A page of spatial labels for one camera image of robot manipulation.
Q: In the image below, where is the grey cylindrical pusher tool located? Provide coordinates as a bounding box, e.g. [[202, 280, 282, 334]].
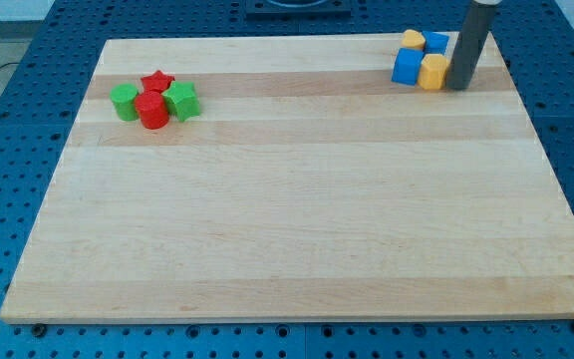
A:
[[445, 0, 501, 91]]

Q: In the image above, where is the red star block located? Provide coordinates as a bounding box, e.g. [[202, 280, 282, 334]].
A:
[[141, 70, 175, 94]]

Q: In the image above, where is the red cylinder block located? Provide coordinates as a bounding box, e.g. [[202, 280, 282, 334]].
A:
[[135, 91, 169, 130]]

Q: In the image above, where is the light wooden board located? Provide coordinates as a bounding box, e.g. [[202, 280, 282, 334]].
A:
[[0, 33, 574, 324]]

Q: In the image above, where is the yellow heart block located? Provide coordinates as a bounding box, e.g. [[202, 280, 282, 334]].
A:
[[401, 29, 427, 52]]

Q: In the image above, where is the yellow hexagon block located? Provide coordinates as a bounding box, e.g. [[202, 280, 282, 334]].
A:
[[417, 54, 449, 90]]

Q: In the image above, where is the green cylinder block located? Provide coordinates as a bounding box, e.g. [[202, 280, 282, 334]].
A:
[[109, 84, 139, 122]]

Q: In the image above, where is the blue cube block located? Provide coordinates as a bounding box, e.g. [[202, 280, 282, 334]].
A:
[[391, 48, 425, 86]]

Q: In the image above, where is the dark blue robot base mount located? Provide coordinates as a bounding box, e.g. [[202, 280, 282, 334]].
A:
[[244, 0, 353, 20]]

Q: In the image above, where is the green star block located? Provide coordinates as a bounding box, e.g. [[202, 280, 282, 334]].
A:
[[162, 81, 201, 122]]

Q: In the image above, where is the small blue block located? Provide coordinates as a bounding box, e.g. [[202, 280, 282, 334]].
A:
[[422, 31, 450, 55]]

